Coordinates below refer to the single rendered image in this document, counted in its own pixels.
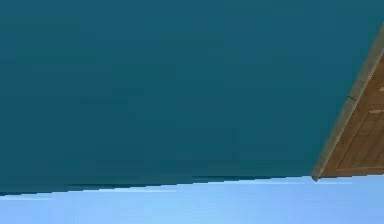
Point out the brown wooden room door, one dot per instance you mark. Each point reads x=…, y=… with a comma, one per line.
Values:
x=365, y=140

